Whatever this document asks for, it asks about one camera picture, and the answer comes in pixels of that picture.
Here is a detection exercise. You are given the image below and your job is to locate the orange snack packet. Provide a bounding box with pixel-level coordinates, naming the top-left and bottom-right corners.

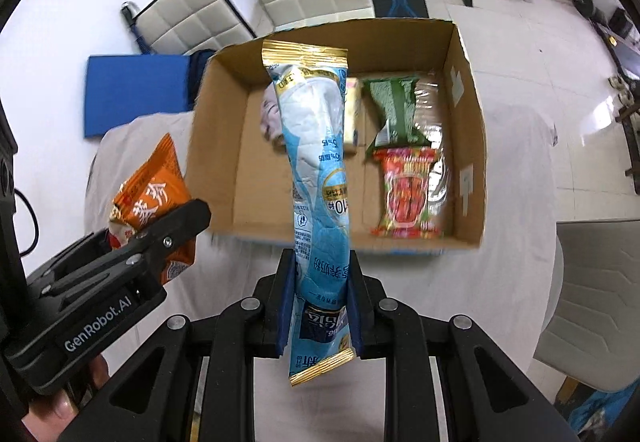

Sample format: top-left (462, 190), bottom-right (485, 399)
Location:
top-left (108, 132), bottom-right (198, 285)

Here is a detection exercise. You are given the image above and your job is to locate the red snack bag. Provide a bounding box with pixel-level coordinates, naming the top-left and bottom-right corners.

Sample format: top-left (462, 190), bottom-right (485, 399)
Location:
top-left (371, 146), bottom-right (444, 240)

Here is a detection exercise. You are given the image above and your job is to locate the light blue long packet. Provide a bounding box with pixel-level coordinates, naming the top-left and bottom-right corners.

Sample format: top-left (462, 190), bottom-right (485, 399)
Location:
top-left (262, 39), bottom-right (355, 386)

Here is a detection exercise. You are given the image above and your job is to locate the person's left hand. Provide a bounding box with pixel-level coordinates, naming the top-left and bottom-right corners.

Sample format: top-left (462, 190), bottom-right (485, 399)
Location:
top-left (22, 355), bottom-right (110, 442)

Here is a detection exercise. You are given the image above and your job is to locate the cardboard box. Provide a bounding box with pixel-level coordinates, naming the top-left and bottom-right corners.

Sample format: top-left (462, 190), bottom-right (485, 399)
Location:
top-left (186, 18), bottom-right (487, 254)

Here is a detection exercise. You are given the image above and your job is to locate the grey table cloth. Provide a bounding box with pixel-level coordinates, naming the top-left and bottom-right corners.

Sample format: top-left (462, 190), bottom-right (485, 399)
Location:
top-left (64, 105), bottom-right (574, 441)

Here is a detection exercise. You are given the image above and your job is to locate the grey chair at right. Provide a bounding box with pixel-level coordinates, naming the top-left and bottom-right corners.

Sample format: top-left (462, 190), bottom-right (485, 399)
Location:
top-left (535, 219), bottom-right (639, 392)

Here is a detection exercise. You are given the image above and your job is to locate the blue foam mat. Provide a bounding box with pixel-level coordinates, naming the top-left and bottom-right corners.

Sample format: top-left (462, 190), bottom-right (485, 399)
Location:
top-left (84, 54), bottom-right (190, 139)

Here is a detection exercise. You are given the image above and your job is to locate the dark blue fabric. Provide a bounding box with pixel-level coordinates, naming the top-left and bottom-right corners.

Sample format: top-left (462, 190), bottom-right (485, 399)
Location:
top-left (188, 49), bottom-right (216, 110)

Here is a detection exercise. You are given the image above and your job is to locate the left white padded chair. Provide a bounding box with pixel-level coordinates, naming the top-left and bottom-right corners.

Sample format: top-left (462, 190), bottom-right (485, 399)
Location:
top-left (120, 0), bottom-right (256, 55)

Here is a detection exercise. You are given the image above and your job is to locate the yellow tissue pack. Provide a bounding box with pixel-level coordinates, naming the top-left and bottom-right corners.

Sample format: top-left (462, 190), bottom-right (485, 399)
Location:
top-left (343, 77), bottom-right (361, 154)

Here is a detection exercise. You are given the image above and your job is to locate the clear plastic packet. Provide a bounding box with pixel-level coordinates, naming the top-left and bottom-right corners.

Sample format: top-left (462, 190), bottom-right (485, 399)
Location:
top-left (414, 74), bottom-right (454, 235)

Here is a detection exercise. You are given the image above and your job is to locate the green snack bag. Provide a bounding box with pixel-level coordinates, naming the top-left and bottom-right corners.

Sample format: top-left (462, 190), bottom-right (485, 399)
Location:
top-left (363, 76), bottom-right (432, 156)

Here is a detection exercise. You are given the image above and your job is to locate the dark wooden chair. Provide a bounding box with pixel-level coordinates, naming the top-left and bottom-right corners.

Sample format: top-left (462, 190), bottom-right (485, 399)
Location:
top-left (615, 101), bottom-right (640, 195)

